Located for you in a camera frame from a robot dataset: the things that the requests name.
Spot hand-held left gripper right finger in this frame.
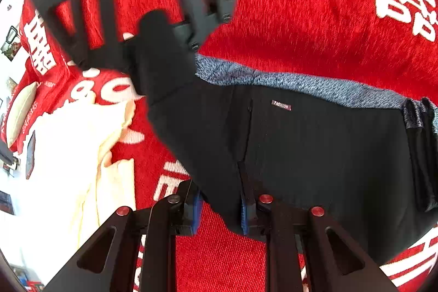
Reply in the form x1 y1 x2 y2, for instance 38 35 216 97
237 160 399 292

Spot cream cloth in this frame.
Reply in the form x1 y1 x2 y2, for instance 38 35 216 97
73 100 138 246

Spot white cloth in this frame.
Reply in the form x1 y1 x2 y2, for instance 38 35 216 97
15 104 134 274

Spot cream pillow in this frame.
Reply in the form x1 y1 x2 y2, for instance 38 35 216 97
6 81 39 148

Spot black pants with blue trim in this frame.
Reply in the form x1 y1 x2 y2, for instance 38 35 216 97
124 9 438 267

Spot red printed blanket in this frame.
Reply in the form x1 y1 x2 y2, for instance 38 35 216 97
0 0 438 292

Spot black smartphone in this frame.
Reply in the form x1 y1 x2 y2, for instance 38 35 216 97
25 131 37 180

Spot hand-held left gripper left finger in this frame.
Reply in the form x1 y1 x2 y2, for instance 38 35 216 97
43 179 203 292

